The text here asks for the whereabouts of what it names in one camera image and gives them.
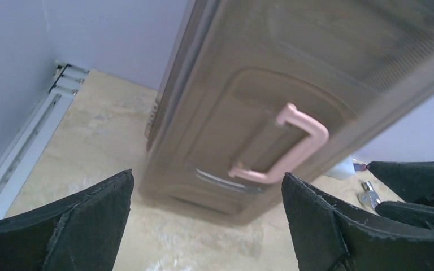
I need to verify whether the clear small parts box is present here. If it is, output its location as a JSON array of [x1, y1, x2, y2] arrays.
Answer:
[[324, 156, 356, 180]]

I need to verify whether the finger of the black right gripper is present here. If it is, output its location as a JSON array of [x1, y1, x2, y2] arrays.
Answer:
[[366, 161, 434, 204], [375, 201, 434, 230]]

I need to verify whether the beige translucent plastic toolbox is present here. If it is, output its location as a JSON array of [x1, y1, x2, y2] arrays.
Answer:
[[139, 1, 434, 224]]

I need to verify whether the silver metal socket fitting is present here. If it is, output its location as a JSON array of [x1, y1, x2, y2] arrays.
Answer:
[[357, 181, 381, 210]]

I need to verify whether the aluminium frame rail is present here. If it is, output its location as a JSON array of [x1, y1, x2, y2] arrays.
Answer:
[[0, 64, 89, 220]]

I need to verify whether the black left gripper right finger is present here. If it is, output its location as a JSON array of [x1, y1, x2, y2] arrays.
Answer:
[[281, 173, 434, 270]]

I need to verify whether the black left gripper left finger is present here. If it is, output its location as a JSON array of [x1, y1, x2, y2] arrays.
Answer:
[[0, 170, 134, 270]]

